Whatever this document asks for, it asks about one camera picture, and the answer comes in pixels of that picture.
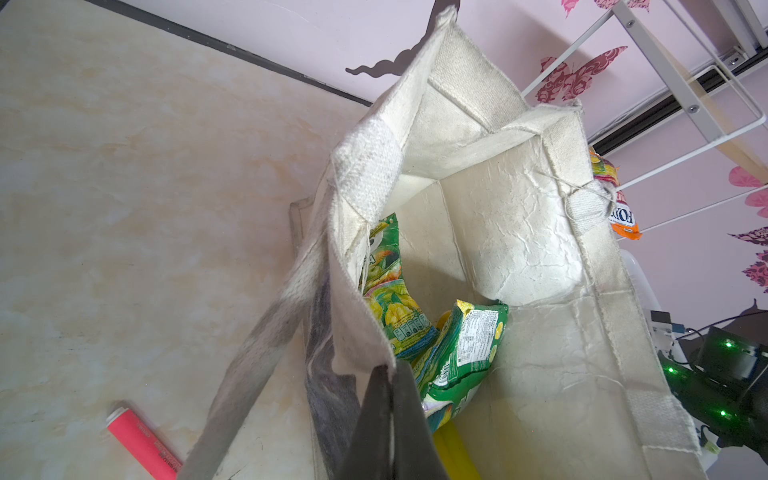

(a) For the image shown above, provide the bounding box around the green yellow snack bag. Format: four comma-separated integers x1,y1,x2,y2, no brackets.
363,214,438,363
413,300,509,432

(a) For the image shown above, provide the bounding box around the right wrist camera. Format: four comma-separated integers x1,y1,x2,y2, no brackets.
646,310,686,361

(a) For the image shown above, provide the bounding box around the cream canvas grocery bag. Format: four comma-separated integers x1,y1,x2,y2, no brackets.
180,6,705,479

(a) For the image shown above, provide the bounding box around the white wooden shelf rack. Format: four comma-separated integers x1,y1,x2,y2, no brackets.
520,0,768,235

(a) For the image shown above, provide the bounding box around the yellow green banana bunch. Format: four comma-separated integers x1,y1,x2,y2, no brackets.
433,421,481,480

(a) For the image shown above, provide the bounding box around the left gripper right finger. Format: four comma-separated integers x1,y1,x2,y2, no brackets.
392,360,449,480

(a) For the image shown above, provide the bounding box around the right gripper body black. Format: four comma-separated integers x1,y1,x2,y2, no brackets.
658,327,767,447

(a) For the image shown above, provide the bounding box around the pink marker pen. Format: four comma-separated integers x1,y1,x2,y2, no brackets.
106,407,182,480

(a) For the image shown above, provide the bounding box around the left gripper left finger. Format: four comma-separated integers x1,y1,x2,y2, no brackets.
336,365,392,480

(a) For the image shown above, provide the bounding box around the orange Fox's candy bag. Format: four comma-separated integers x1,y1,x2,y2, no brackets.
589,147,642,240

